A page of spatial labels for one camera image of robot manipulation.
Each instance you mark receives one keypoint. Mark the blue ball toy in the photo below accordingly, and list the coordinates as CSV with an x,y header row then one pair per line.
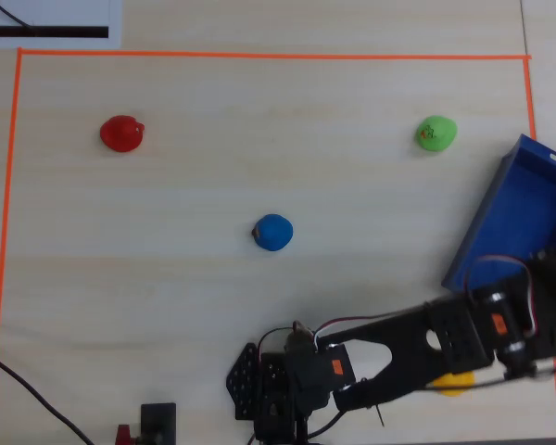
x,y
273,232

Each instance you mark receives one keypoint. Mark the yellow rubber duck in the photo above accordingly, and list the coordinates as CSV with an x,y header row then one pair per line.
x,y
454,387

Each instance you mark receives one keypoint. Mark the white paper with black bar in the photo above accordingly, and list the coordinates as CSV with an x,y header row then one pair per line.
x,y
116,23

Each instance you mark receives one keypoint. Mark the black table clamp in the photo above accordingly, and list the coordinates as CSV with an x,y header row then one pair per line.
x,y
158,422

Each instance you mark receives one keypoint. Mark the red ball toy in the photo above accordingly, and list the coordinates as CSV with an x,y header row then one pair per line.
x,y
120,134

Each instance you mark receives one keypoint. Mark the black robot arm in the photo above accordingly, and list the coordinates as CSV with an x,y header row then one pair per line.
x,y
412,352

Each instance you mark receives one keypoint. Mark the blue plastic box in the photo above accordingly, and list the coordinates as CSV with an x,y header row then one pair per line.
x,y
519,208

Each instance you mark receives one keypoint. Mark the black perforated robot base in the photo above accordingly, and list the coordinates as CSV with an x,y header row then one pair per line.
x,y
245,380

